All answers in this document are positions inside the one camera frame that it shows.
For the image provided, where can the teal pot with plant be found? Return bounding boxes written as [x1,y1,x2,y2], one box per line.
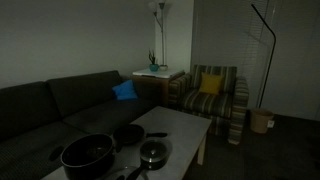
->
[148,49,160,73]

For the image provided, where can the large black cooking pot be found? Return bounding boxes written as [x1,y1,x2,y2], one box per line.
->
[48,133,118,180]

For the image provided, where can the wooden side table white top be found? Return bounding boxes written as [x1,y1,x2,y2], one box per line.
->
[129,67,186,108]

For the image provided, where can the blue throw pillow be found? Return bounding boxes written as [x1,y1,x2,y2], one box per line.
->
[111,79,139,102]

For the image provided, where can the white coffee table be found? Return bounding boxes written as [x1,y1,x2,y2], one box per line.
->
[41,105,213,180]

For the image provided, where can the striped armchair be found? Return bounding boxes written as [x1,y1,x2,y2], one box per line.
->
[167,64,250,146]

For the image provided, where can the yellow cushion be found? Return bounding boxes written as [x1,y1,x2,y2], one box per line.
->
[198,72,225,96]

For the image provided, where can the black frying pan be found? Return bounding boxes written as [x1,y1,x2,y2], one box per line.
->
[112,123,169,146]

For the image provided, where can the multi-head white floor lamp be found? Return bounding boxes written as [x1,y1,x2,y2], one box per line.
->
[148,0,168,68]

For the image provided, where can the small glass saucepan lid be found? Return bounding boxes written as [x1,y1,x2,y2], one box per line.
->
[139,137,173,164]

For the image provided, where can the small metal saucepan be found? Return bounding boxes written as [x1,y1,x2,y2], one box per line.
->
[125,156,169,180]

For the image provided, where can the dark grey fabric sofa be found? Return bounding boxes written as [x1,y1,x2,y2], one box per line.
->
[0,69,164,180]

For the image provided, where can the window blinds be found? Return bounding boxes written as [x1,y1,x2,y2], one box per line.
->
[191,0,278,108]

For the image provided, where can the beige waste bin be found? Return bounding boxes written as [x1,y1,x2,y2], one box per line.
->
[249,108,275,135]

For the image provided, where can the black arc floor lamp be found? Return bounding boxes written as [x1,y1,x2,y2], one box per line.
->
[250,3,277,109]

